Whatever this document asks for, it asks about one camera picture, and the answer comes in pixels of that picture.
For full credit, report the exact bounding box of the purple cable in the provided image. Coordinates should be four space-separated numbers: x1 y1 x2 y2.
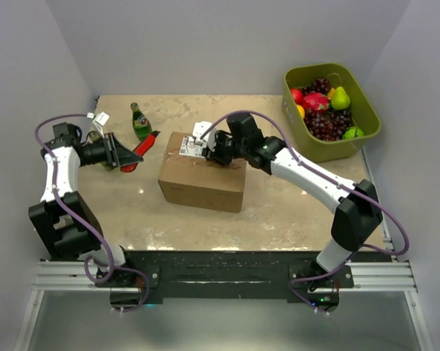
35 113 115 285
201 110 411 271

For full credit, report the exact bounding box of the green plastic fruit bin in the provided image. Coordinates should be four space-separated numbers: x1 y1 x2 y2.
282 64 382 163

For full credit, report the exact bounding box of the orange fruit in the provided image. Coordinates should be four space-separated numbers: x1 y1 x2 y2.
296 105 306 119

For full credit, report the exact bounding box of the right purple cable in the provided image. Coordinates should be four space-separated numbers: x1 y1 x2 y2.
201 110 411 271

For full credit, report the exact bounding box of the green glass bottle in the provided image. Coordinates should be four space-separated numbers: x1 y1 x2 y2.
130 102 152 141
86 131 113 170

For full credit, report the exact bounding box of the far green glass bottle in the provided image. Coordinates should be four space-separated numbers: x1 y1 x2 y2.
130 102 152 141

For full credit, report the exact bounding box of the lower dark grape bunch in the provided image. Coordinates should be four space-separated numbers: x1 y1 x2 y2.
304 109 354 142

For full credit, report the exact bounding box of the red black utility knife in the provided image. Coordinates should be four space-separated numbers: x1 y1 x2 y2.
120 130 160 173

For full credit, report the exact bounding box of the pink dragon fruit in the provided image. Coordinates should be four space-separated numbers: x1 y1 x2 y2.
301 92 330 111

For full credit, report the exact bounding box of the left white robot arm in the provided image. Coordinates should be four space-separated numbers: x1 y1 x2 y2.
29 122 143 287

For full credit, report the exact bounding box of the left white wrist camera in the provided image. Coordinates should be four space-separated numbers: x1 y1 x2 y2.
86 112 110 137

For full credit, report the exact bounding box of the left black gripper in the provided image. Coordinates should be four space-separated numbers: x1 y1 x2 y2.
80 132 143 169

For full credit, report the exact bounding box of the red apple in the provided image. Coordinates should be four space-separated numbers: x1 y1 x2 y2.
290 88 303 105

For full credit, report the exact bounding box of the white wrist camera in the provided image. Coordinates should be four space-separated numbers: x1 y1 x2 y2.
86 112 110 137
192 121 215 149

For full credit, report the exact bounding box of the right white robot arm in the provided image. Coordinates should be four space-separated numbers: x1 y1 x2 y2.
193 110 382 287

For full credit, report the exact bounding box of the upper dark grape bunch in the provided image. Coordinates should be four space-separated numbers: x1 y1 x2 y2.
300 77 332 95

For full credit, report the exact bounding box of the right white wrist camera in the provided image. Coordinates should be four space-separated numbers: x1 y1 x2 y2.
192 121 215 149

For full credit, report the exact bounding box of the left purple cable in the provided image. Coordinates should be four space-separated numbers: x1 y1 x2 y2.
35 113 115 285

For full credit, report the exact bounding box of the brown cardboard express box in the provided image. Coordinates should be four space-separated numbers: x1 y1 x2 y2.
158 132 246 213

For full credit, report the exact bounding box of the near green glass bottle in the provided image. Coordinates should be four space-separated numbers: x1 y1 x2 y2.
86 131 113 170

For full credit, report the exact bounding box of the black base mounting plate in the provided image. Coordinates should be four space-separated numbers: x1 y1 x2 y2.
97 251 358 310

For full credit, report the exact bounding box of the white shipping label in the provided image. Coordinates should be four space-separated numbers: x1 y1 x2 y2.
179 135 207 158

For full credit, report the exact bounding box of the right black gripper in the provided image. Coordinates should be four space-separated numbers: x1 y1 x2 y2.
202 130 249 167

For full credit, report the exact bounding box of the green pear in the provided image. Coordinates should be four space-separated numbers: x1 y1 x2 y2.
330 86 351 110

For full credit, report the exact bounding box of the dark grape bunch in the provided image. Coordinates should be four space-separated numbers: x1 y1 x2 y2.
304 109 354 142
300 77 332 95

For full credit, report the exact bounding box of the green round fruit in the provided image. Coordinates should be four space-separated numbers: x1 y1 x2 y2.
342 126 365 140

